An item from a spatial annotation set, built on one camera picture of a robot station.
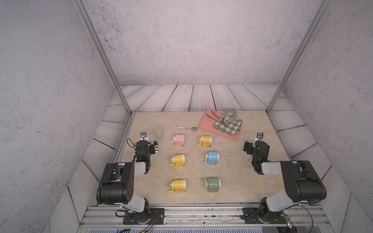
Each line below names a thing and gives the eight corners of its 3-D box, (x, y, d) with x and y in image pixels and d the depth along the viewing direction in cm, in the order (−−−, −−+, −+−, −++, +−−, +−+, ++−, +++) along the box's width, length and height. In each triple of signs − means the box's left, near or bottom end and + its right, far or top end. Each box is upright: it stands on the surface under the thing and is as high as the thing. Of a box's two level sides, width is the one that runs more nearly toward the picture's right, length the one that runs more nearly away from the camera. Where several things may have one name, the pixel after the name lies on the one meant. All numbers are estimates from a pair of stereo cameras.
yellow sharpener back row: (197, 148, 102) (197, 141, 95) (196, 143, 104) (197, 136, 98) (211, 147, 102) (212, 141, 95) (210, 142, 104) (211, 136, 98)
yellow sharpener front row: (170, 193, 83) (168, 188, 76) (171, 185, 86) (169, 179, 79) (186, 193, 83) (185, 188, 76) (186, 185, 86) (185, 179, 79)
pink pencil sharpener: (175, 146, 102) (174, 141, 97) (176, 140, 105) (175, 134, 100) (184, 146, 102) (183, 141, 97) (184, 140, 105) (183, 134, 100)
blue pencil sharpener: (202, 165, 93) (203, 158, 87) (202, 158, 96) (202, 151, 90) (217, 165, 93) (219, 158, 87) (216, 158, 96) (218, 151, 90)
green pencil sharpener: (202, 192, 83) (203, 187, 77) (201, 182, 86) (202, 177, 80) (219, 191, 83) (221, 187, 77) (218, 182, 86) (220, 177, 80)
